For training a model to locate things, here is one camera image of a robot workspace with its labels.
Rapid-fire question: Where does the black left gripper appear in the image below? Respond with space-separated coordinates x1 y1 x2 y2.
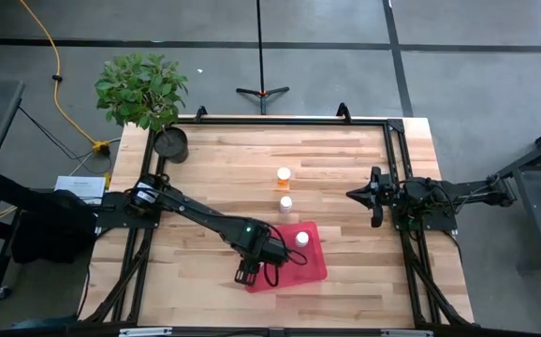
234 236 291 287

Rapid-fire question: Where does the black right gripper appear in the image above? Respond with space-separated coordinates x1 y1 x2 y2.
344 166 407 229

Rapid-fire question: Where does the pink translucent plastic basket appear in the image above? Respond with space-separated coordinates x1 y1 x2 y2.
244 219 329 295

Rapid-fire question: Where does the orange pill bottle white cap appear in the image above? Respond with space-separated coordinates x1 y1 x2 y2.
275 166 293 191

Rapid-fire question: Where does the black plant pot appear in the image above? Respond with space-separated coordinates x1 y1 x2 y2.
153 125 190 165

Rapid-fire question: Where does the white labelled box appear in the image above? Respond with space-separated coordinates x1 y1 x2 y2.
53 174 108 206

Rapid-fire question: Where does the black tripod stand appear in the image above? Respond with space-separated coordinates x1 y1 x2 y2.
235 0 291 116

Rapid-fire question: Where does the black fabric bag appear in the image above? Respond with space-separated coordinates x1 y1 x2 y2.
0 170 99 264

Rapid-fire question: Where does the green leafy plant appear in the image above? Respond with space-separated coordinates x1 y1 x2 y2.
94 51 190 133

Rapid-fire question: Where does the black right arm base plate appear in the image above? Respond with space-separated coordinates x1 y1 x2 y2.
390 205 459 234

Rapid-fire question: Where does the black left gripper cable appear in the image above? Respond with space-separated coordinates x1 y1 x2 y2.
262 223 310 288

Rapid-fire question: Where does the silver metal bracket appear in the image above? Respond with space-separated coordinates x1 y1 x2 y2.
380 329 434 337
118 327 174 337

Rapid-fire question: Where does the black aluminium rig frame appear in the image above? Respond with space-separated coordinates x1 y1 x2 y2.
77 114 475 337

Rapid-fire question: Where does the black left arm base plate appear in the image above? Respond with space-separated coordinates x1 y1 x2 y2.
95 190 162 230

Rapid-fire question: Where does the yellow power cable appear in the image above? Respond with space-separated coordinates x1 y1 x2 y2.
17 0 111 155

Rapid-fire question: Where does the thin black floor cable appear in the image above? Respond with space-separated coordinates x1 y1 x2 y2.
17 106 112 175

